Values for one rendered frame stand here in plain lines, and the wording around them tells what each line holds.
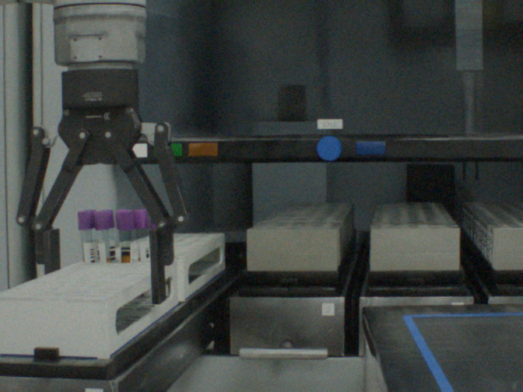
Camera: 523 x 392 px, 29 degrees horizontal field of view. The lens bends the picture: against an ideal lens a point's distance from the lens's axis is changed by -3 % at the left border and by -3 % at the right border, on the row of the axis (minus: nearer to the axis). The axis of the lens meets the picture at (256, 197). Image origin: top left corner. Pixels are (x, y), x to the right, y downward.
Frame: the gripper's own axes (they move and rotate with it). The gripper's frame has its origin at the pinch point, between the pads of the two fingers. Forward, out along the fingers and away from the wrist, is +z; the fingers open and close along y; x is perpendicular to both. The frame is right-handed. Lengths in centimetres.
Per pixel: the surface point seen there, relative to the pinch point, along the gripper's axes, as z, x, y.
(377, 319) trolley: 3.9, 0.6, 26.3
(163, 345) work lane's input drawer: 5.5, -4.7, 6.7
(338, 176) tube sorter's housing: -5, 108, 18
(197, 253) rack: 0.0, 22.3, 5.1
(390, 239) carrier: -0.5, 31.2, 27.5
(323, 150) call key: -11.5, 29.0, 19.5
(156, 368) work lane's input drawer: 6.9, -8.2, 6.7
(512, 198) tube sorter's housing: 0, 108, 52
